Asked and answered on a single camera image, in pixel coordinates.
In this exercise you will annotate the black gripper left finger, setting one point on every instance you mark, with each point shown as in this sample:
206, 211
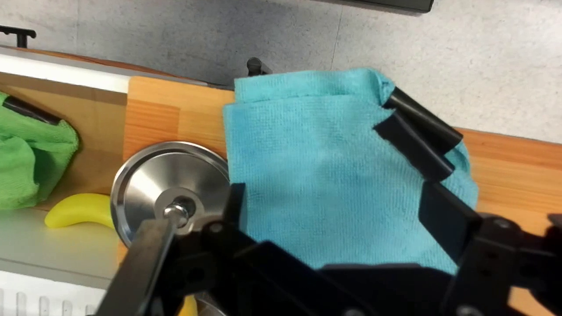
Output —
138, 269

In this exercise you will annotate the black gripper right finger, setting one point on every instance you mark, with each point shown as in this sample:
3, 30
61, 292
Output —
451, 229

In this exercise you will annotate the blue cloth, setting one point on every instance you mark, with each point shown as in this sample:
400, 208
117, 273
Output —
317, 176

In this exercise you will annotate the green cloth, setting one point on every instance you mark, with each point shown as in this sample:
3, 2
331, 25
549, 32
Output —
29, 159

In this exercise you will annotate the yellow toy fruit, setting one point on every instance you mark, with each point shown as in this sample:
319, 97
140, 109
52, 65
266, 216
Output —
189, 308

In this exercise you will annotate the yellow toy banana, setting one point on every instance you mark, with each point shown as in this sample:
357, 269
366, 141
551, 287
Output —
80, 211

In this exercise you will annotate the white toy sink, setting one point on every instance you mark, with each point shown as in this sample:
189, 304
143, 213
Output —
54, 252

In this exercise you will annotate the steel pot lid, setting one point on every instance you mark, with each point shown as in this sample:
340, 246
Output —
164, 176

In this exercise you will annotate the wooden counter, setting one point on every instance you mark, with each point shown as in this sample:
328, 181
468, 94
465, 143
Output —
170, 115

